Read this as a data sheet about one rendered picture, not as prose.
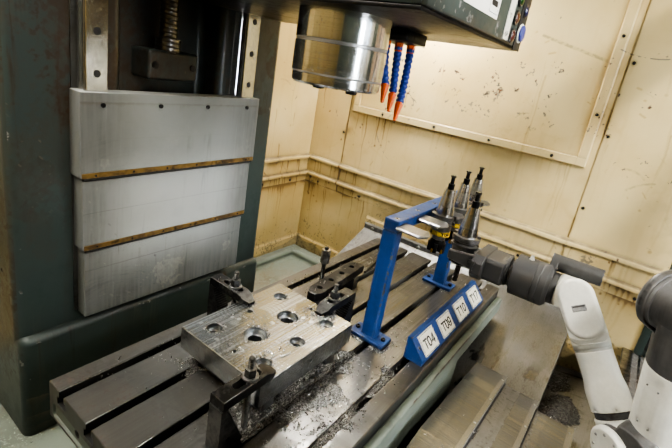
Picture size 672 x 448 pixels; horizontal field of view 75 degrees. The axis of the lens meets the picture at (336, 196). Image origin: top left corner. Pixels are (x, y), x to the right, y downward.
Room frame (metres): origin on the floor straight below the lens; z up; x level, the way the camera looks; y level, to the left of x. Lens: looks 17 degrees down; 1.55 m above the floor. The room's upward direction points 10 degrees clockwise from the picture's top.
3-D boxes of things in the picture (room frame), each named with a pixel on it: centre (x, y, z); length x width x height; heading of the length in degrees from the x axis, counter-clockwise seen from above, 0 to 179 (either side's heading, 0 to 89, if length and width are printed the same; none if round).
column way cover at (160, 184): (1.04, 0.41, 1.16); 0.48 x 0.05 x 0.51; 146
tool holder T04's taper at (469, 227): (0.93, -0.31, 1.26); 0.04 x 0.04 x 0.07
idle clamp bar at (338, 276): (1.14, -0.04, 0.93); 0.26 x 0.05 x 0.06; 151
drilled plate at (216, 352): (0.81, 0.09, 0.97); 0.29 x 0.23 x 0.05; 146
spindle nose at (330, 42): (0.80, 0.03, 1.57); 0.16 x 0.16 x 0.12
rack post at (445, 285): (1.33, -0.39, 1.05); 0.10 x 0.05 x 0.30; 56
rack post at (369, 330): (0.97, -0.15, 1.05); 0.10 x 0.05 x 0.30; 56
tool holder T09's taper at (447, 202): (1.07, -0.28, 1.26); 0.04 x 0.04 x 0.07
